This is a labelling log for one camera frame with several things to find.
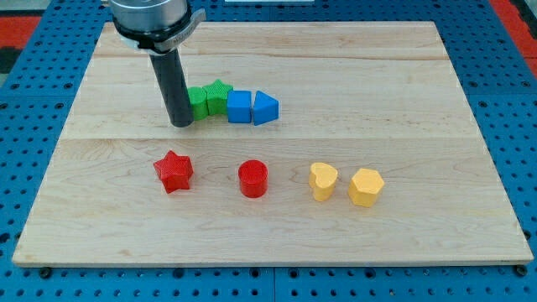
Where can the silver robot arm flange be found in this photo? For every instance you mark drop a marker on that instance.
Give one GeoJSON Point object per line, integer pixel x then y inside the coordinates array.
{"type": "Point", "coordinates": [156, 27]}

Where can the yellow heart block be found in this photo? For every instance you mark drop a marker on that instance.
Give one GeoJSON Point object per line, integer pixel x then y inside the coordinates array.
{"type": "Point", "coordinates": [322, 180]}

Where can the green star block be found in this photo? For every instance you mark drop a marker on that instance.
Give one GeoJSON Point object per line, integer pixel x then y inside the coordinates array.
{"type": "Point", "coordinates": [216, 97]}

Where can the red star block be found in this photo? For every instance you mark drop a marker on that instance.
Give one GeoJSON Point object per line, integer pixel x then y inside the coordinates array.
{"type": "Point", "coordinates": [174, 171]}

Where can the red cylinder block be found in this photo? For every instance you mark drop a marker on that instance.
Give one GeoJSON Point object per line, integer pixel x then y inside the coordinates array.
{"type": "Point", "coordinates": [253, 178]}

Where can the blue triangle block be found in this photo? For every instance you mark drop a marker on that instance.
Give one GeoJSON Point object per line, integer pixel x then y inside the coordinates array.
{"type": "Point", "coordinates": [265, 108]}

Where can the blue cube block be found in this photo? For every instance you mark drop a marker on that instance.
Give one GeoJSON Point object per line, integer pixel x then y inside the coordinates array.
{"type": "Point", "coordinates": [239, 106]}

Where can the green cylinder block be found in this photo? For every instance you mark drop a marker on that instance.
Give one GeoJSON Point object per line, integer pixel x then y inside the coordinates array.
{"type": "Point", "coordinates": [198, 101]}

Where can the yellow hexagon block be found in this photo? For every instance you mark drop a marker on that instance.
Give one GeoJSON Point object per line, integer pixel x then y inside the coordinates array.
{"type": "Point", "coordinates": [365, 187]}

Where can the light wooden board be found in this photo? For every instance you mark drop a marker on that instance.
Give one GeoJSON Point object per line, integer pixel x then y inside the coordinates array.
{"type": "Point", "coordinates": [373, 95]}

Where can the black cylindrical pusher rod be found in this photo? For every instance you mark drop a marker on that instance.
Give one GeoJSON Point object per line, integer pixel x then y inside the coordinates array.
{"type": "Point", "coordinates": [170, 76]}

